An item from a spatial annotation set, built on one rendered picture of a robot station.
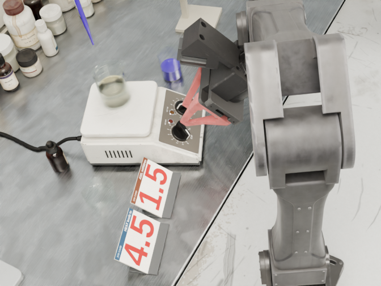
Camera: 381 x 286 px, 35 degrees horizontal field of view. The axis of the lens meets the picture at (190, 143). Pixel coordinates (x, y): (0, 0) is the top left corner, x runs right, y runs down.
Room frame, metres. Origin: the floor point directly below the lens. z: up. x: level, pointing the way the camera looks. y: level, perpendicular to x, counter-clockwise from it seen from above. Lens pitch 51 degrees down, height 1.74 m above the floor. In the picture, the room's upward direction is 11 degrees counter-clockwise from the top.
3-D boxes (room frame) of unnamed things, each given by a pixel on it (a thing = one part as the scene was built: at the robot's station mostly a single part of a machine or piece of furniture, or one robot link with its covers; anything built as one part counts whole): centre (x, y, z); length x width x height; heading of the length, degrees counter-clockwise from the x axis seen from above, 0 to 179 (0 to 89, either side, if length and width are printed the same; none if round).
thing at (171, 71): (0.85, 0.01, 0.93); 0.04 x 0.04 x 0.06
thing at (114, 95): (0.73, 0.11, 1.02); 0.06 x 0.05 x 0.08; 116
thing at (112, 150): (0.71, 0.08, 0.94); 0.22 x 0.13 x 0.08; 76
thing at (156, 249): (0.49, 0.10, 0.92); 0.09 x 0.06 x 0.04; 161
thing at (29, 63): (0.94, 0.29, 0.92); 0.04 x 0.04 x 0.04
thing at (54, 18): (1.06, 0.24, 0.93); 0.05 x 0.05 x 0.05
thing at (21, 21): (1.03, 0.30, 0.95); 0.06 x 0.06 x 0.11
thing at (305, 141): (0.35, -0.10, 1.15); 0.07 x 0.06 x 0.33; 82
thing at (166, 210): (0.58, 0.07, 0.92); 0.09 x 0.06 x 0.04; 161
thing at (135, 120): (0.71, 0.11, 0.98); 0.12 x 0.12 x 0.01; 76
